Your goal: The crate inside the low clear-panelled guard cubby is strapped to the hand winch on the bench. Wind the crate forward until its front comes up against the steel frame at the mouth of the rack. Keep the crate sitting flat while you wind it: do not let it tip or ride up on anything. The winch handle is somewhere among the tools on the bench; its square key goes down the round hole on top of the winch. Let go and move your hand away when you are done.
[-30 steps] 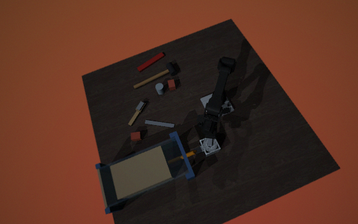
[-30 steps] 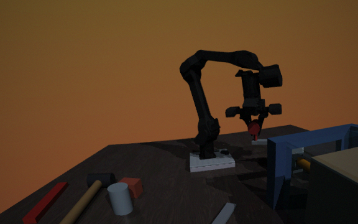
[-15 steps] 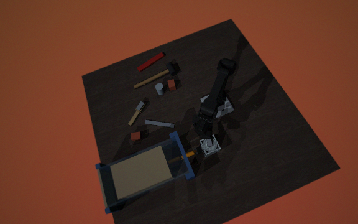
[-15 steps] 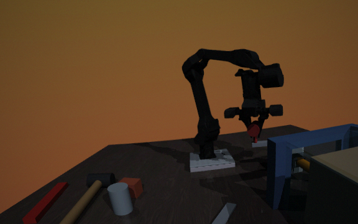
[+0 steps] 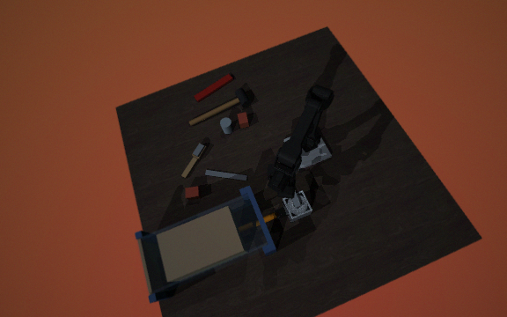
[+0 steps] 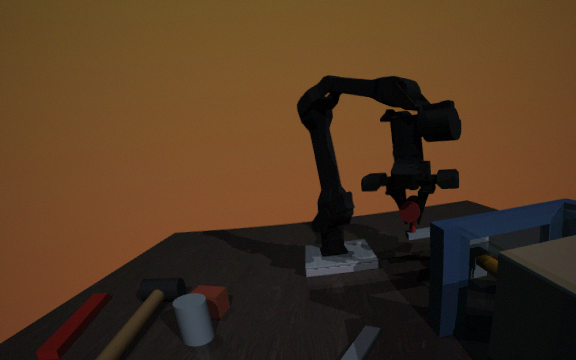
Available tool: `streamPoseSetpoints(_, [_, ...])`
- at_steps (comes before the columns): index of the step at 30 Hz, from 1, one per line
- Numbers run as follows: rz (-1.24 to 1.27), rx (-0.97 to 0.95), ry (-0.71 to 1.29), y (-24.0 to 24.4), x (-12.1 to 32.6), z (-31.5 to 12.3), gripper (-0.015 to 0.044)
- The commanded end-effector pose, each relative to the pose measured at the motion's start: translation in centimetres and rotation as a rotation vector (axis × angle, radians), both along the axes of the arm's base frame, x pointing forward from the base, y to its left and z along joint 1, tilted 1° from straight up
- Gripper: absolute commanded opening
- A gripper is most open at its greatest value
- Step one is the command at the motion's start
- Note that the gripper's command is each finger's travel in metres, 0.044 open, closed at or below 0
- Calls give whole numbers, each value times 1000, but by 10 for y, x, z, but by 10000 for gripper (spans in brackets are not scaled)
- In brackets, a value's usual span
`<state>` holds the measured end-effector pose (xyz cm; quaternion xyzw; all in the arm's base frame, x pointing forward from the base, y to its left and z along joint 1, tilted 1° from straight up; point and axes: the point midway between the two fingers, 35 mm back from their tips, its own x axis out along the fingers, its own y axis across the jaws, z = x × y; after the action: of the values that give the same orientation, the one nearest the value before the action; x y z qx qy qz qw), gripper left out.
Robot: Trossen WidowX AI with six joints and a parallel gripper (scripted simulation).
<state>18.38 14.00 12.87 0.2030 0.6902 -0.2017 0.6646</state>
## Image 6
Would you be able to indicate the black mallet with wooden handle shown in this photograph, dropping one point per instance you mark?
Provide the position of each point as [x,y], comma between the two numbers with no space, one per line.
[152,292]

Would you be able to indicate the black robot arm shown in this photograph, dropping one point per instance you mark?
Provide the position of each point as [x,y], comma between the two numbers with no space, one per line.
[434,122]

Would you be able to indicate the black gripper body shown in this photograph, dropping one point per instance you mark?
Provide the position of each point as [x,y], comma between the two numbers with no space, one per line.
[446,178]

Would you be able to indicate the grey cylinder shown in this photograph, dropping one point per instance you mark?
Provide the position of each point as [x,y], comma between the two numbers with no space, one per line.
[193,319]

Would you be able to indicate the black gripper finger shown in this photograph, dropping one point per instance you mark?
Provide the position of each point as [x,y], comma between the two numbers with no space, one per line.
[422,198]
[399,196]

